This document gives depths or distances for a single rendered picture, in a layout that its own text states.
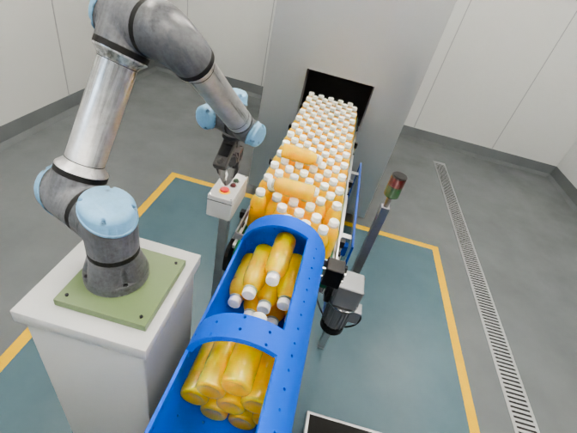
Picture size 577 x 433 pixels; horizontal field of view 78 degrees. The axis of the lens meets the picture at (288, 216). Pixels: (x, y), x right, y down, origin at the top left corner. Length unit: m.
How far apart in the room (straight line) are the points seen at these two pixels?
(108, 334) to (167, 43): 0.63
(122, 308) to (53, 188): 0.31
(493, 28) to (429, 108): 1.13
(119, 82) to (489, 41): 4.93
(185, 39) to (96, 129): 0.28
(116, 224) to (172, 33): 0.40
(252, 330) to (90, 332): 0.36
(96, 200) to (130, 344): 0.32
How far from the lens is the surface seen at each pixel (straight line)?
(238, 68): 5.58
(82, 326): 0.95
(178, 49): 0.80
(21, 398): 2.25
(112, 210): 0.84
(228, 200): 1.36
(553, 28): 5.63
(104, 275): 0.92
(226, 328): 0.83
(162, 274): 0.99
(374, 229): 1.64
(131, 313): 0.92
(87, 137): 0.90
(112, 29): 0.87
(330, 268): 1.33
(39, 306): 1.01
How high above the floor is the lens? 1.91
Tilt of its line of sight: 37 degrees down
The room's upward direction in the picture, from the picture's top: 15 degrees clockwise
